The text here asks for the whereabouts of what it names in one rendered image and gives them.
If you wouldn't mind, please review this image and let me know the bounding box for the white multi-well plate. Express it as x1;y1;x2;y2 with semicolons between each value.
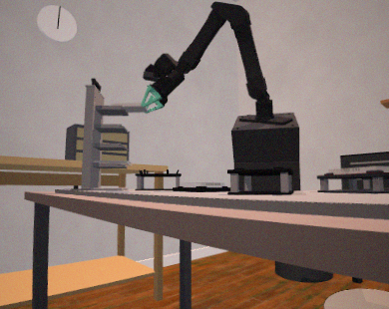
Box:
180;182;225;187

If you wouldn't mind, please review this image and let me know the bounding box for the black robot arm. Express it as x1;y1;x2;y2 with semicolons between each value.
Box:
143;2;292;125

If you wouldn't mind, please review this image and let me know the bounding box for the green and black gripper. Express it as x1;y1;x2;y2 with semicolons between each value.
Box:
141;79;176;114

